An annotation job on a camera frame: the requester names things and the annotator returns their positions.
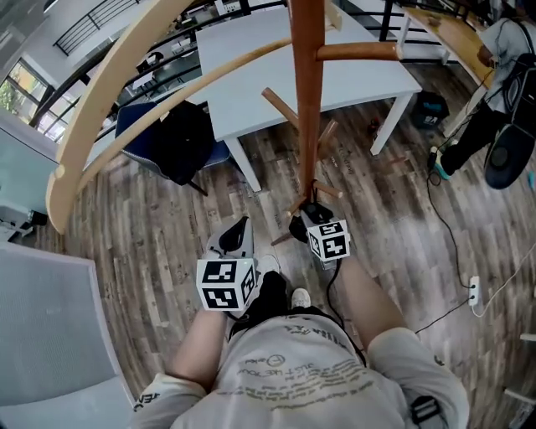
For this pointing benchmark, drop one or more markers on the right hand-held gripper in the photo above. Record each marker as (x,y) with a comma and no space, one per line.
(331,243)

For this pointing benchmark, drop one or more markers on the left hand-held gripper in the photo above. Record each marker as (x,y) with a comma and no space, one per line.
(218,280)

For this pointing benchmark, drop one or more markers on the brown wooden coat stand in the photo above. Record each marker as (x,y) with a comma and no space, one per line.
(307,104)

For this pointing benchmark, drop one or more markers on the person's right forearm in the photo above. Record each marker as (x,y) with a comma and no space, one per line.
(368,306)

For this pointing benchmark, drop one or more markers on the person's left forearm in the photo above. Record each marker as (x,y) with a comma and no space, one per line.
(197,352)

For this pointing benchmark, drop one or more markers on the person's left white shoe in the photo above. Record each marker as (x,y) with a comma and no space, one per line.
(268,265)

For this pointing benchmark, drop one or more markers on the person's white shoe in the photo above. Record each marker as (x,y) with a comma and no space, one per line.
(268,265)
(301,297)

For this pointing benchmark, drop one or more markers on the person's black trousers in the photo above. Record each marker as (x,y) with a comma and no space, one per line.
(272,293)

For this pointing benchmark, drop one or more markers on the person's right white shoe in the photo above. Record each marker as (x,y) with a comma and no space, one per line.
(301,297)

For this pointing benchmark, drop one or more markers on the short brown wooden stick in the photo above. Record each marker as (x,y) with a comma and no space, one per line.
(398,160)

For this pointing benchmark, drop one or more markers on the person's white printed shirt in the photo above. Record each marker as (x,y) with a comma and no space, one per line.
(301,377)

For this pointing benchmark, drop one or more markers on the white power strip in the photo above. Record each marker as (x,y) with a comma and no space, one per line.
(474,291)

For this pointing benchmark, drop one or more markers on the white square table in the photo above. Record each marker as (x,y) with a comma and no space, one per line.
(356,84)

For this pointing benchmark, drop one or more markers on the black waste bin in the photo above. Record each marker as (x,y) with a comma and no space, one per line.
(429,111)

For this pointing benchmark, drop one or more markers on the blue chair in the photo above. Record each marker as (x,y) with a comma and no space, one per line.
(134,125)

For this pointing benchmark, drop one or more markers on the frosted glass partition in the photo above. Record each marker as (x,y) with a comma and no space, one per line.
(46,327)

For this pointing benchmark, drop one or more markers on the dark round bag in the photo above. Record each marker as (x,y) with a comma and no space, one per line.
(508,157)

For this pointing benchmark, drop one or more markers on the light wooden clothes hanger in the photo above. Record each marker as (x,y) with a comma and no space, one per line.
(84,125)

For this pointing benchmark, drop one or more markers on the small teal object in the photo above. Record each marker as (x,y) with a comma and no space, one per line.
(531,179)

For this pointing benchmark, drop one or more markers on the black curved metal railing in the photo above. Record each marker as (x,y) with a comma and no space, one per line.
(387,21)

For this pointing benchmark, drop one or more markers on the wooden top white-legged table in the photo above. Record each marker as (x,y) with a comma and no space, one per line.
(456,37)

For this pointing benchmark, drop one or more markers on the black straight metal railing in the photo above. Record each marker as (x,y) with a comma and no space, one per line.
(90,19)

